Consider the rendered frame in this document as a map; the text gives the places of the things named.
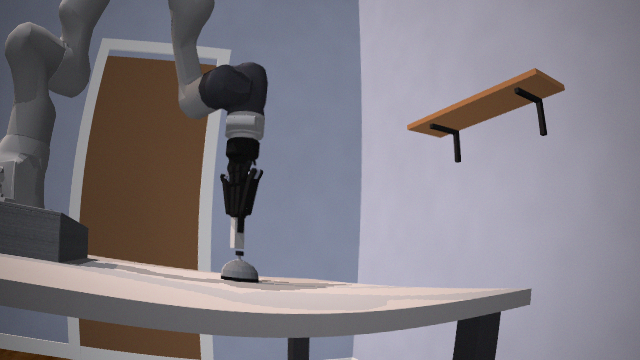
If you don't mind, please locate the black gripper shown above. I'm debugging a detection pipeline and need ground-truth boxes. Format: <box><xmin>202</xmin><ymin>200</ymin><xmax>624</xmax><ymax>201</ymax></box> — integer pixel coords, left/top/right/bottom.
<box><xmin>220</xmin><ymin>137</ymin><xmax>263</xmax><ymax>249</ymax></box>

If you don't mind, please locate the grey service bell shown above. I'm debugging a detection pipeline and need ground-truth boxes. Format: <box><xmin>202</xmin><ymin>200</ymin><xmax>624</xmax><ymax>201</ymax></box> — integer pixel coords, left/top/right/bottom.
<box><xmin>221</xmin><ymin>251</ymin><xmax>259</xmax><ymax>283</ymax></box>

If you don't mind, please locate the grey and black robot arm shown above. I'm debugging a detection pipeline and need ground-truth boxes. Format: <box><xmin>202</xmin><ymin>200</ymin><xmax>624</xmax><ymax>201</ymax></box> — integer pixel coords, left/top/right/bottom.
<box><xmin>0</xmin><ymin>0</ymin><xmax>268</xmax><ymax>209</ymax></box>

